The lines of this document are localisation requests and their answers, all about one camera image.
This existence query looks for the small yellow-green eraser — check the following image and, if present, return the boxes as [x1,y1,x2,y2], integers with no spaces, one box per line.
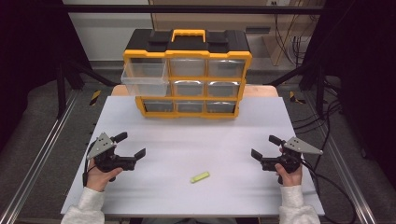
[190,171,211,184]

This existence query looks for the dark curtain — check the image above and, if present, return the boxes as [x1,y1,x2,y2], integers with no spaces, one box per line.
[0,0,92,153]
[306,0,396,180]

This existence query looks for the black horizontal frame bar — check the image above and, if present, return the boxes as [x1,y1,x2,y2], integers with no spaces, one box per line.
[61,4,326,15]

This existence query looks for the aluminium frame rail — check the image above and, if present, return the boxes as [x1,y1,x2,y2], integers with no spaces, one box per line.
[303,91,378,224]
[0,89,79,224]

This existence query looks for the clear plastic drawer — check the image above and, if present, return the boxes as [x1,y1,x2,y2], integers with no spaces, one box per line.
[120,58,170,98]

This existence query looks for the hanging black cables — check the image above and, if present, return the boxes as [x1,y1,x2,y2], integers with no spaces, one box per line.
[272,0,321,67]

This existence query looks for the person's left hand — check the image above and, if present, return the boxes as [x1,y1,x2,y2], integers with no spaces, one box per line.
[85,159,124,192]

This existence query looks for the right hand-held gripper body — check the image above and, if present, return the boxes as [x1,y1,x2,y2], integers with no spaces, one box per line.
[261,136,324,174]

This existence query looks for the yellow black drawer organizer cabinet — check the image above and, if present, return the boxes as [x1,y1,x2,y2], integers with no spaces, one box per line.
[122,28,253,119]

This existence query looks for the person's right hand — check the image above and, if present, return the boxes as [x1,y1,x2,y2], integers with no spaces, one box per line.
[275,162,304,188]

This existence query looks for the left hand-held gripper black cable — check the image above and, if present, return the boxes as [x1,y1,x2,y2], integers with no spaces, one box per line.
[81,140,98,188]

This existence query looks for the hand-held gripper black cable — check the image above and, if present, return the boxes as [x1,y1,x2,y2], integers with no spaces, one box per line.
[299,158,358,224]
[81,140,98,188]

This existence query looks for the group of closed clear drawers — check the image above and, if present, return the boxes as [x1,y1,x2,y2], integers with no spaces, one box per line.
[142,58,247,114]

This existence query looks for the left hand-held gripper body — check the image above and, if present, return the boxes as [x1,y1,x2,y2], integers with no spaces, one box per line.
[86,132,138,174]

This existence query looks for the yellow black hazard tape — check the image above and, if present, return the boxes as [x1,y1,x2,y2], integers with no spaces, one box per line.
[289,91,307,105]
[89,90,103,106]

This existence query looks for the black stand leg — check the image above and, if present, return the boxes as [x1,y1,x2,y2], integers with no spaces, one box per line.
[56,59,120,119]
[266,60,327,119]

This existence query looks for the right hand-held gripper black cable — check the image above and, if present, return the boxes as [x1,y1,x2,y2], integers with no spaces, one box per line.
[299,158,358,224]

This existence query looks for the bundle of black floor cables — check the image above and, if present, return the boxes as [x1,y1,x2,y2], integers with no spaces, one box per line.
[291,76,345,139]

